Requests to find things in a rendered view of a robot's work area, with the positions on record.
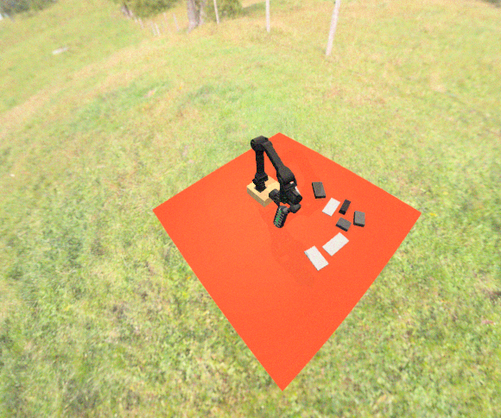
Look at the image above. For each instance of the dark grey switch panel with green rocker switches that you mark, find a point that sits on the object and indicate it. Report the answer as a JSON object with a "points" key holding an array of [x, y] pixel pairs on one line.
{"points": [[281, 216]]}

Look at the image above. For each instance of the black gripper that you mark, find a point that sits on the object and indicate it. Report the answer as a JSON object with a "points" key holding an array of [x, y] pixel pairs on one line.
{"points": [[277, 198]]}

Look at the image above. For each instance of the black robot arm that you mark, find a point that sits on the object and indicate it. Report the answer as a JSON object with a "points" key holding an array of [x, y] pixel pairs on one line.
{"points": [[284, 174]]}

